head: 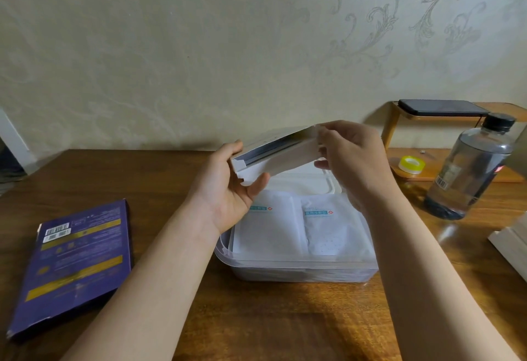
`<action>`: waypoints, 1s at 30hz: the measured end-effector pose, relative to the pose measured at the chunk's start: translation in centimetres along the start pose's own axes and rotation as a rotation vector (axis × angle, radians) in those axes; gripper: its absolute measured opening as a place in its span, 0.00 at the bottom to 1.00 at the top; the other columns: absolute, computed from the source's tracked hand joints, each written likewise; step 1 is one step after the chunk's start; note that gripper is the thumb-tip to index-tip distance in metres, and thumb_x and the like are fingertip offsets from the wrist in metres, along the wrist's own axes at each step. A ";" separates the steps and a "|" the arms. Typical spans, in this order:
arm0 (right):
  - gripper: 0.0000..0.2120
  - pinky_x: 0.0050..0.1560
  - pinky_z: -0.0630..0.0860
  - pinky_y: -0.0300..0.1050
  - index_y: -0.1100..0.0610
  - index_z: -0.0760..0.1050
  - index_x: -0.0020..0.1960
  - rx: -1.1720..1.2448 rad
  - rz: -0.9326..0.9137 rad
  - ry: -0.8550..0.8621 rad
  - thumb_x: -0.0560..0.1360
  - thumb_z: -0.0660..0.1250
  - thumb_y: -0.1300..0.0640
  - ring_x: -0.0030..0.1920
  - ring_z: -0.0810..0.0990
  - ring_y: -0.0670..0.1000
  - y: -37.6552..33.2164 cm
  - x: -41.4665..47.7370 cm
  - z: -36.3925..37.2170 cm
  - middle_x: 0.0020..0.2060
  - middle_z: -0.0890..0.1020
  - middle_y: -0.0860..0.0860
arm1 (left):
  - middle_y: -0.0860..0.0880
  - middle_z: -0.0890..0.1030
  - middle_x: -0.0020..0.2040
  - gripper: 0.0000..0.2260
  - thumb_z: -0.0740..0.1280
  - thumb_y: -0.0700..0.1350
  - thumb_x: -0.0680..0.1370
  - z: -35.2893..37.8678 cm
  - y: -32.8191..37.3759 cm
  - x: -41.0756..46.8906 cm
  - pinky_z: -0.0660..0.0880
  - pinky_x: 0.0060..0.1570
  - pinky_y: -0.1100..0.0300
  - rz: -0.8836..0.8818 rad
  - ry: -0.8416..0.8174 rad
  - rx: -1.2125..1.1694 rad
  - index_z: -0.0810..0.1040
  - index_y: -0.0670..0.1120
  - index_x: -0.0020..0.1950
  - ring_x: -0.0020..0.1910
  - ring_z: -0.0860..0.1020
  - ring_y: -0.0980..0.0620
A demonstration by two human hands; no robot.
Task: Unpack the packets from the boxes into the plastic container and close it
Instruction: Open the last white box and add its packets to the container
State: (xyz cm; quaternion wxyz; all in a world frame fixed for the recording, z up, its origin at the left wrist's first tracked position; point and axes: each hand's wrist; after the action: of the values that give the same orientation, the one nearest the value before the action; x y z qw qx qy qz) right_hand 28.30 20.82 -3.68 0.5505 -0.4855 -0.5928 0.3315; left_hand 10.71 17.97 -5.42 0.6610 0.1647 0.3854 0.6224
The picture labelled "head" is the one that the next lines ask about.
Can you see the clear plastic container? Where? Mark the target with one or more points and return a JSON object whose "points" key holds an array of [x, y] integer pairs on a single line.
{"points": [[288, 272]]}

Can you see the yellow tape roll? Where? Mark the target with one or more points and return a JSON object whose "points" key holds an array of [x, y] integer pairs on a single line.
{"points": [[411, 165]]}

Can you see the small wooden desk shelf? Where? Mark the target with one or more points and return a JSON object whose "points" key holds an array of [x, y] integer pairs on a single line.
{"points": [[436, 171]]}

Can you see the white bookshelf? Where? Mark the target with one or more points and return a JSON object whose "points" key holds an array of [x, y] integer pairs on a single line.
{"points": [[16, 142]]}

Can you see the clear bottle with black cap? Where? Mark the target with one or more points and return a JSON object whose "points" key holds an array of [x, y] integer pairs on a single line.
{"points": [[469, 167]]}

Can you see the purple box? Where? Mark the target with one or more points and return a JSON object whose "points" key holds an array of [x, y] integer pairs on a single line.
{"points": [[74, 266]]}

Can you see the dark blue bundle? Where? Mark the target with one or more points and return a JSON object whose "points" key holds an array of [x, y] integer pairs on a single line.
{"points": [[10, 167]]}

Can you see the black smartphone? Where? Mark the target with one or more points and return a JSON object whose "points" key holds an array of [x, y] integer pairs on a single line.
{"points": [[442, 108]]}

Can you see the person's right forearm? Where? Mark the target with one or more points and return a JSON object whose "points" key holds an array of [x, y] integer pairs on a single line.
{"points": [[432, 290]]}

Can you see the white box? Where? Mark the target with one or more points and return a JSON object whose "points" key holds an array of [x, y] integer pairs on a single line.
{"points": [[288, 155]]}

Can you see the person's right hand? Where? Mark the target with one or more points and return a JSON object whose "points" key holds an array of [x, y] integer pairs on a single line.
{"points": [[362, 163]]}

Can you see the person's left hand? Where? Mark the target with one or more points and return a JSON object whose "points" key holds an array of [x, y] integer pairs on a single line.
{"points": [[218, 196]]}

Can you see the white container lid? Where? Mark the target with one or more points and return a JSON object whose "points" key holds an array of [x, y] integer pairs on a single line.
{"points": [[304, 183]]}

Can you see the person's left forearm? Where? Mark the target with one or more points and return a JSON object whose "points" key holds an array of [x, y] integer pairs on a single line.
{"points": [[148, 290]]}

